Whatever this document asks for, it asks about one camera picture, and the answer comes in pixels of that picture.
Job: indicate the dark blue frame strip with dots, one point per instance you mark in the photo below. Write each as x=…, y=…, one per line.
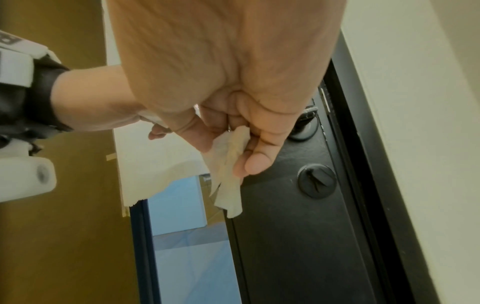
x=144, y=252

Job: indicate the black door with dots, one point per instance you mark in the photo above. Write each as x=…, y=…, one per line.
x=300, y=231

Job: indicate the black round deadbolt turn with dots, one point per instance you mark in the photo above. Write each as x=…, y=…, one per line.
x=317, y=181

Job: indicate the person's left hand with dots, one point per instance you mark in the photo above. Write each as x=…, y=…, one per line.
x=93, y=98

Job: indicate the black door frame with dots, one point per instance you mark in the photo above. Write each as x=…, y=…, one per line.
x=378, y=193

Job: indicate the white masking paper sheet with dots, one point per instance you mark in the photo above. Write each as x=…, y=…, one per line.
x=150, y=166

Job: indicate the white cylindrical camera part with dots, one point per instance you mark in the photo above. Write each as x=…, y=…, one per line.
x=26, y=179

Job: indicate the white paper wipe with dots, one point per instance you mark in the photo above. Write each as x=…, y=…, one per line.
x=228, y=175

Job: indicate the blue protective floor sheet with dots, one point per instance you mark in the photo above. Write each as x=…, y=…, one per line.
x=191, y=237

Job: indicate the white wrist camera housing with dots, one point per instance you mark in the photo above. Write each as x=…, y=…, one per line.
x=17, y=58

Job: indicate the person's right hand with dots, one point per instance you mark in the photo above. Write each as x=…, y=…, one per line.
x=225, y=53

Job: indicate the beige masking tape piece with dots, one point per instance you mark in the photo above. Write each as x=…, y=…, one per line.
x=111, y=156

